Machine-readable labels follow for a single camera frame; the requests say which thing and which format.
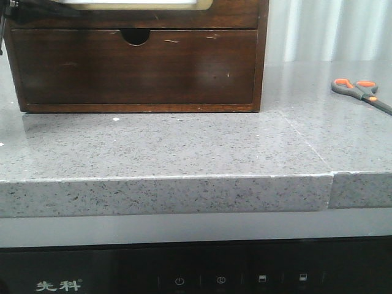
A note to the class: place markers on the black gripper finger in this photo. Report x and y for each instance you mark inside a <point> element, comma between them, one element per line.
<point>25,11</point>

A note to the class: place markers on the white drawer handle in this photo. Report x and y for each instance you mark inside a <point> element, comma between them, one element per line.
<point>147,2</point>

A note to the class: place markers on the grey orange scissors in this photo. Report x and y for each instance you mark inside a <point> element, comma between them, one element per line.
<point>362,90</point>

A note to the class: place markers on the wooden drawer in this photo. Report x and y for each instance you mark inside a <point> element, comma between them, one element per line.
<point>171,67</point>
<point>221,14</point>

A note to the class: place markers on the dark brown wooden drawer cabinet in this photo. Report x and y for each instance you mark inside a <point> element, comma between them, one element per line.
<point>138,36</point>

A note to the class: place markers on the white curtain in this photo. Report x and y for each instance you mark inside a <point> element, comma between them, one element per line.
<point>328,31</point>

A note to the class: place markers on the black appliance control panel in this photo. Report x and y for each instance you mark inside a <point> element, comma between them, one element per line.
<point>321,265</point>

